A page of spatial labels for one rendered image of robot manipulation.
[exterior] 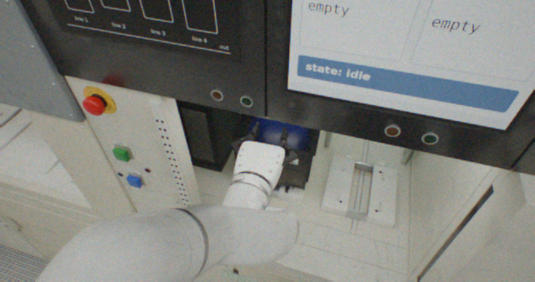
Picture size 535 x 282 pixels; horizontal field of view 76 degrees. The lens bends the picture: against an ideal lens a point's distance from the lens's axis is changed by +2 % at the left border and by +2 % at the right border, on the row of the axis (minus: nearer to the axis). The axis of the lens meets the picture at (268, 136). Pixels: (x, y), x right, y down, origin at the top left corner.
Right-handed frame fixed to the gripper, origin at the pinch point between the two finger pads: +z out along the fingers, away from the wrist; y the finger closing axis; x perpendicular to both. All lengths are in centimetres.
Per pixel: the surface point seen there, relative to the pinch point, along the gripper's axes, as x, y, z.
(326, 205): -29.2, 16.7, 2.8
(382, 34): 37.9, 17.5, -17.7
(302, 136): -12.7, 6.4, 13.0
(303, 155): -9.0, 8.4, 2.8
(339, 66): 32.8, 13.4, -17.5
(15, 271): -119, -132, -17
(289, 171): -17.5, 4.9, 3.3
